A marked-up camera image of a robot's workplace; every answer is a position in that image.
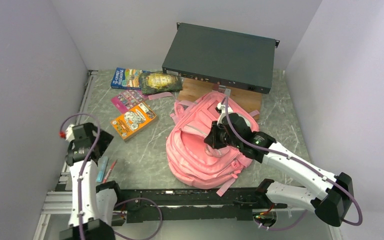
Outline pink student backpack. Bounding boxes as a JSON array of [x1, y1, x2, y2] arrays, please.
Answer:
[[166, 91, 252, 197]]

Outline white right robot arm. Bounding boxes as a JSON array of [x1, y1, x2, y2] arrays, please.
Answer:
[[204, 113, 356, 227]]

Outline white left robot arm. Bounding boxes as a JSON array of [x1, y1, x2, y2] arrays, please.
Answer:
[[58, 122, 124, 240]]

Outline wooden support block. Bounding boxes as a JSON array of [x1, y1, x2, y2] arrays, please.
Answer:
[[177, 78, 263, 113]]

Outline light blue marker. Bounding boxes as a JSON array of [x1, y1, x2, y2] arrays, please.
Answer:
[[96, 156, 109, 183]]

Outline red pen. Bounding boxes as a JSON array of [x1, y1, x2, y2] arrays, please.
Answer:
[[102, 159, 118, 183]]

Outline orange book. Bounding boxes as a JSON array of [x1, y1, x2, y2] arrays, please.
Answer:
[[111, 102, 158, 142]]

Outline pink sticker card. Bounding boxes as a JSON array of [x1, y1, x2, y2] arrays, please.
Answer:
[[110, 89, 148, 114]]

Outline dark green rack device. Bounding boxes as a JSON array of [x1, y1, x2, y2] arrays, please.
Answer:
[[162, 22, 280, 94]]

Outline blue treehouse book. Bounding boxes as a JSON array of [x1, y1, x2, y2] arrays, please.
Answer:
[[110, 67, 149, 90]]

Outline dark green yellow book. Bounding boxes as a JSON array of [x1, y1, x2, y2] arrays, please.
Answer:
[[138, 71, 183, 95]]

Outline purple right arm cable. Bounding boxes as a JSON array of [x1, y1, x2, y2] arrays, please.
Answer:
[[221, 96, 363, 232]]

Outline silver side rail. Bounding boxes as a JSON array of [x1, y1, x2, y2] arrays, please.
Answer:
[[58, 70, 98, 183]]

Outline grey metal bracket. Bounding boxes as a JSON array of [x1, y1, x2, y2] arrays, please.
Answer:
[[212, 84, 231, 96]]

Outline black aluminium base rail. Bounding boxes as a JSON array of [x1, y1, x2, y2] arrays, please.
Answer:
[[41, 187, 292, 223]]

